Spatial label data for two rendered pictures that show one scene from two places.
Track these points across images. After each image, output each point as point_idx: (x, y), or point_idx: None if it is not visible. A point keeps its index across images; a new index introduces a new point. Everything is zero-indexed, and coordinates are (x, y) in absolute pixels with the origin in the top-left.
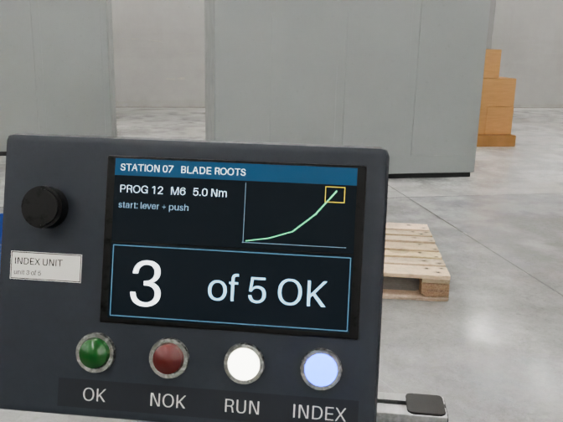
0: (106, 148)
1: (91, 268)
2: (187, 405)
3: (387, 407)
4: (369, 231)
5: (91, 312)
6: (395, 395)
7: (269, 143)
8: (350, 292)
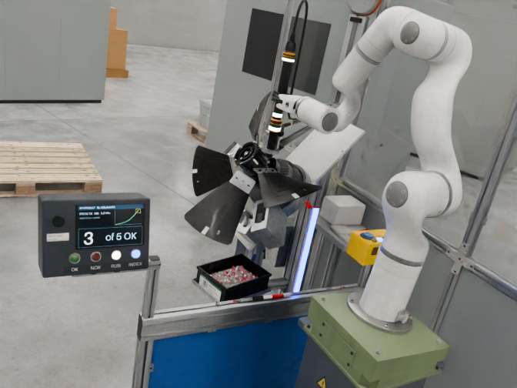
0: (75, 203)
1: (71, 235)
2: (101, 268)
3: None
4: (146, 219)
5: (72, 248)
6: None
7: (120, 199)
8: (142, 234)
